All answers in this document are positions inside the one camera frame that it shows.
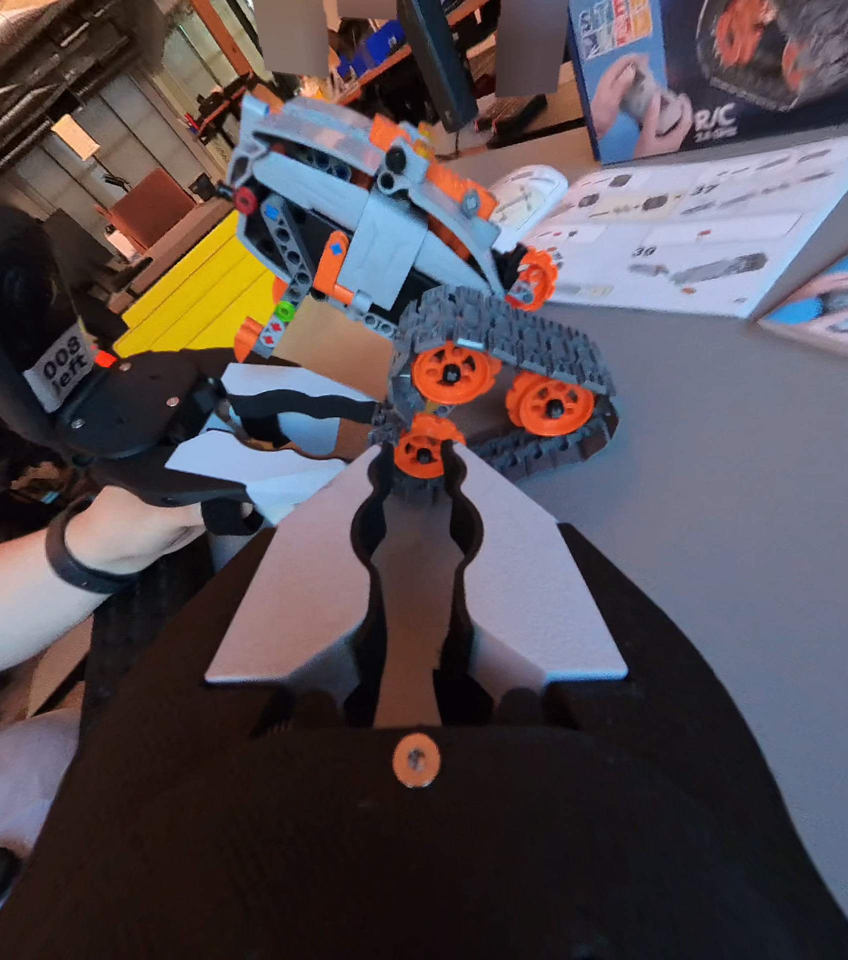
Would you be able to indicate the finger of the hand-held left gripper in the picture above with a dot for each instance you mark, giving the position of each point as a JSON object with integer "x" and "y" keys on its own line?
{"x": 274, "y": 480}
{"x": 281, "y": 379}

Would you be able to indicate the open instruction booklet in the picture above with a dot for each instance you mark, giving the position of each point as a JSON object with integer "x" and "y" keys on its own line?
{"x": 731, "y": 225}

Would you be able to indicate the blue storage bin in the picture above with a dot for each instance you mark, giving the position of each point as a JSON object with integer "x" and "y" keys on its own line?
{"x": 379, "y": 45}

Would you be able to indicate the black wristband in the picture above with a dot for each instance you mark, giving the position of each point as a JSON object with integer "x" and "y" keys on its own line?
{"x": 63, "y": 566}

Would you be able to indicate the yellow storage bin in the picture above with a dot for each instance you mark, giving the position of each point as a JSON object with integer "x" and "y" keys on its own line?
{"x": 198, "y": 300}

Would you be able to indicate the grey desk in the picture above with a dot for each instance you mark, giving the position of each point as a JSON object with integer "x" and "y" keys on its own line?
{"x": 731, "y": 487}

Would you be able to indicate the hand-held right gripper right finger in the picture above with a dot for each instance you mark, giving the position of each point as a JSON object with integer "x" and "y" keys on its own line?
{"x": 536, "y": 600}

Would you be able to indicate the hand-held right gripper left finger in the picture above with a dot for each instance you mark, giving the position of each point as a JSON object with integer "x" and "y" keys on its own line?
{"x": 296, "y": 600}

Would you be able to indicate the blue toy robot box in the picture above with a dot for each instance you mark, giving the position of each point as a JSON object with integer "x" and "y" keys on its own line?
{"x": 769, "y": 97}

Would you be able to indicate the dark slim upright device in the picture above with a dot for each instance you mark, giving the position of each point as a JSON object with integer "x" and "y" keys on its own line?
{"x": 439, "y": 60}

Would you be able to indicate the blue cover booklet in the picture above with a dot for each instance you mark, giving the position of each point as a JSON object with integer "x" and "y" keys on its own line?
{"x": 844, "y": 300}

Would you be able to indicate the brown cardboard box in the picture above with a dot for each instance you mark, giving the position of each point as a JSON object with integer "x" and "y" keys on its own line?
{"x": 153, "y": 206}

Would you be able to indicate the grey orange block toy robot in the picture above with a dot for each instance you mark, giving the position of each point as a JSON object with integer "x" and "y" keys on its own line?
{"x": 386, "y": 247}

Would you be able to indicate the dark grey toy track belt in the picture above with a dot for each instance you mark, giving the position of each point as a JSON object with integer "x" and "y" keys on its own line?
{"x": 529, "y": 330}

